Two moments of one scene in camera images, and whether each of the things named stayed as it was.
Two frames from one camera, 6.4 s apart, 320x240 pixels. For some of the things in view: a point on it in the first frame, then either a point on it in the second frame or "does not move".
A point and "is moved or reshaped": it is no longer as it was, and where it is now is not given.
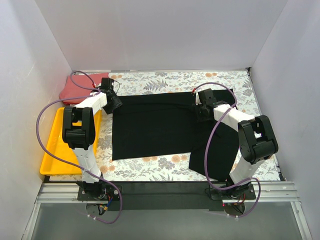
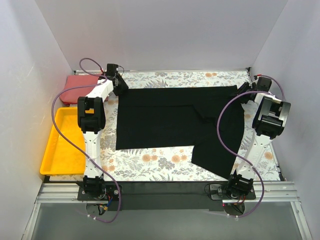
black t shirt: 169,125 is moved or reshaped
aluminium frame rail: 53,193 does not move
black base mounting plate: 164,195 does not move
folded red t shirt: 69,89 does not move
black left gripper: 114,103 → 121,86
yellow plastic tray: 57,147 does not move
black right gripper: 200,114 → 243,90
